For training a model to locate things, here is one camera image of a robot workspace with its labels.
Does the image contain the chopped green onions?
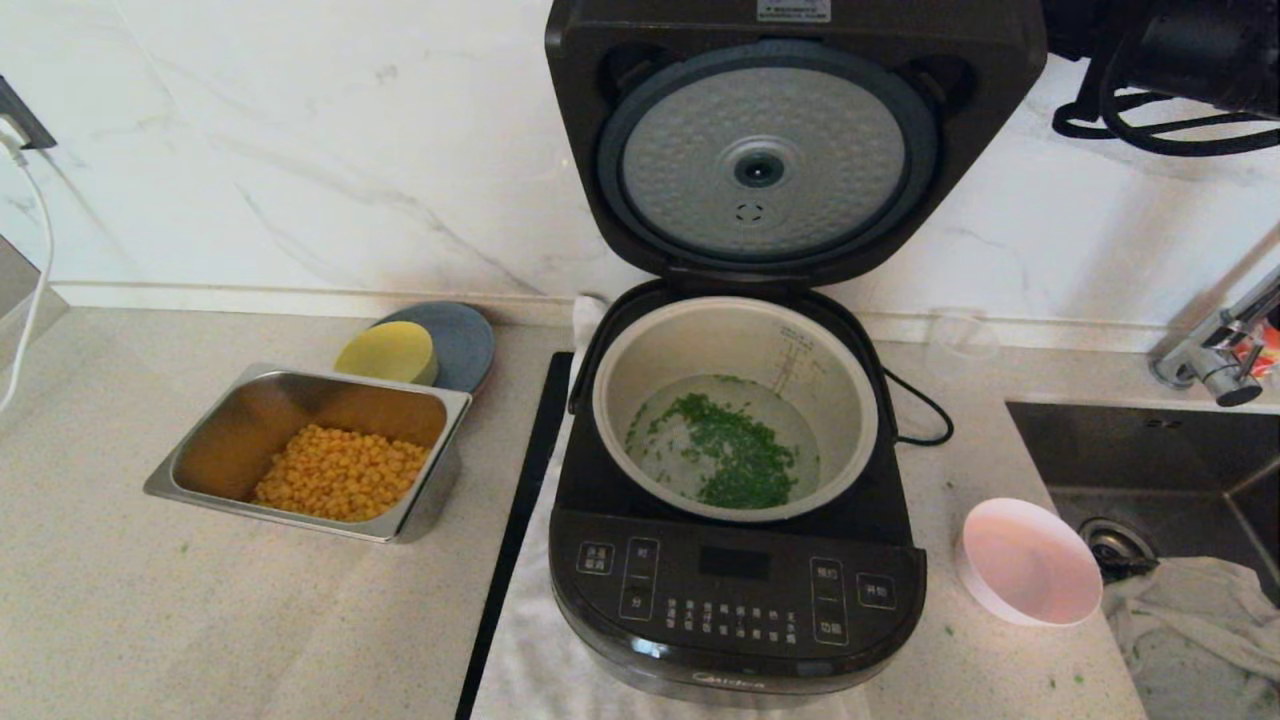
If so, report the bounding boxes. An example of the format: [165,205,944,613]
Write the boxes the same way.
[625,385,801,509]

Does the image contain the black rice cooker lid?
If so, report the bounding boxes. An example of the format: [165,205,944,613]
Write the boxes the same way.
[545,0,1049,291]

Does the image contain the white round bowl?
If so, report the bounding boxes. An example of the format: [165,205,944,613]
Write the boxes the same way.
[957,497,1104,628]

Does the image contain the grey inner pot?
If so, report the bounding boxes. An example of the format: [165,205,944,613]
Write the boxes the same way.
[592,296,881,523]

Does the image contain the black rice cooker body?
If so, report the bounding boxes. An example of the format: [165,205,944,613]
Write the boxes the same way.
[548,280,928,707]

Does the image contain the yellow bowl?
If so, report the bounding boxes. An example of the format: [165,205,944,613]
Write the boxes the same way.
[333,321,439,388]

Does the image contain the grey-blue plate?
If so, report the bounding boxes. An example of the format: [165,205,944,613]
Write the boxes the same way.
[372,302,496,396]

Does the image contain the long black strip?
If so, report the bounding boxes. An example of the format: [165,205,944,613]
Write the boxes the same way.
[455,350,574,720]

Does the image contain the white towel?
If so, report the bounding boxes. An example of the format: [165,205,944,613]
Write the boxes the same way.
[470,295,871,720]

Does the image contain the yellow corn kernels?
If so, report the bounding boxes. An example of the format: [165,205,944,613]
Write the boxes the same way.
[253,424,433,522]

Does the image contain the stainless steel tray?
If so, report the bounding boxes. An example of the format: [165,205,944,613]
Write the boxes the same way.
[145,362,473,544]

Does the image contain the metal sink drain strainer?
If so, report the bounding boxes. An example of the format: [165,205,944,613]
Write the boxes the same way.
[1080,517,1159,584]

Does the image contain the stainless steel sink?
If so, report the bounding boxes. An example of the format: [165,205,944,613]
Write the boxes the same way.
[1003,400,1280,720]

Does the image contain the chrome faucet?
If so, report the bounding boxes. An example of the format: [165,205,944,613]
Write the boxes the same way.
[1148,265,1280,407]

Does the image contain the crumpled white cloth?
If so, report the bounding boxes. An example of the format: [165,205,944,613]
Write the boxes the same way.
[1098,556,1280,720]

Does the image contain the black power cord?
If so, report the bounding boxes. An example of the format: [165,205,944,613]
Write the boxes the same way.
[880,368,954,448]

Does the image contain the black smooth arm cable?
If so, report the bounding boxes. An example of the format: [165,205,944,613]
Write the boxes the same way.
[1052,30,1280,158]

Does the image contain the white charger cable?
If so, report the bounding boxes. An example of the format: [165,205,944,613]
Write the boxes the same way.
[0,120,57,416]

